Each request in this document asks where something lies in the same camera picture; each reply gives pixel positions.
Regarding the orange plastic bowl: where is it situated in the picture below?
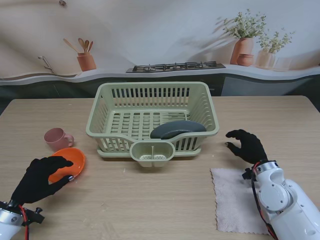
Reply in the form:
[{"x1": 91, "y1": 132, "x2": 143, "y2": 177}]
[{"x1": 47, "y1": 147, "x2": 87, "y2": 183}]

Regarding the grey round plate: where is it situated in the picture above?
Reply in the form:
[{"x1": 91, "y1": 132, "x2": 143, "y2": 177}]
[{"x1": 149, "y1": 120, "x2": 208, "y2": 140}]

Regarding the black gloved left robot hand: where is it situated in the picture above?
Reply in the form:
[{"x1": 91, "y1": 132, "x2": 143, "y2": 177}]
[{"x1": 11, "y1": 156, "x2": 75, "y2": 204}]

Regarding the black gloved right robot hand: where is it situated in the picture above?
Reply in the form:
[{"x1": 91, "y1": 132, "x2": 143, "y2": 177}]
[{"x1": 225, "y1": 129, "x2": 269, "y2": 165}]

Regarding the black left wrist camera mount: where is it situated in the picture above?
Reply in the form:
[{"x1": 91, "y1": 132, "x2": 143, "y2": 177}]
[{"x1": 21, "y1": 206, "x2": 46, "y2": 227}]

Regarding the red black left arm cable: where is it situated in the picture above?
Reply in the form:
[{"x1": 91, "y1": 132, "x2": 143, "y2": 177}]
[{"x1": 18, "y1": 203, "x2": 30, "y2": 240}]

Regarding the red black arm cable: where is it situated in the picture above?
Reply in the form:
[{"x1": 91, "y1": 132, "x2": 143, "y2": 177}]
[
  {"x1": 18, "y1": 203, "x2": 30, "y2": 240},
  {"x1": 249, "y1": 162, "x2": 278, "y2": 240}
]

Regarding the pink plastic mug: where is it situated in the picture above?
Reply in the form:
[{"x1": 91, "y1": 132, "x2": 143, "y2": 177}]
[{"x1": 44, "y1": 127, "x2": 75, "y2": 151}]

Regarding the pale pink wiping cloth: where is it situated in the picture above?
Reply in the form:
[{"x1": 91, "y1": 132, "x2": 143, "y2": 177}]
[{"x1": 209, "y1": 167, "x2": 272, "y2": 236}]

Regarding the printed kitchen backdrop banner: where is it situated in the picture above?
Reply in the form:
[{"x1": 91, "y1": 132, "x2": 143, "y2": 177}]
[{"x1": 0, "y1": 0, "x2": 320, "y2": 101}]

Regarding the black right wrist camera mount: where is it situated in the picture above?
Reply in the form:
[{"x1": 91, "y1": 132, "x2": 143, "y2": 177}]
[{"x1": 241, "y1": 167, "x2": 256, "y2": 181}]

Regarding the red black right arm cable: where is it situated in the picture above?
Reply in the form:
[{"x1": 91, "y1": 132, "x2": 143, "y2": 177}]
[{"x1": 249, "y1": 162, "x2": 278, "y2": 240}]

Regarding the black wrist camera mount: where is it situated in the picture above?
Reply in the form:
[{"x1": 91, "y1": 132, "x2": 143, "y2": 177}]
[
  {"x1": 241, "y1": 167, "x2": 256, "y2": 181},
  {"x1": 21, "y1": 206, "x2": 46, "y2": 227}
]

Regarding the green cutlery holder cup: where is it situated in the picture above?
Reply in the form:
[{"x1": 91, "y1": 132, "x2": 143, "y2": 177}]
[{"x1": 129, "y1": 141, "x2": 175, "y2": 168}]

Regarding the green plastic dish rack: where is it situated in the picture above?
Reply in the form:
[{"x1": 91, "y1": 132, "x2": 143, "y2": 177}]
[{"x1": 85, "y1": 81, "x2": 220, "y2": 153}]

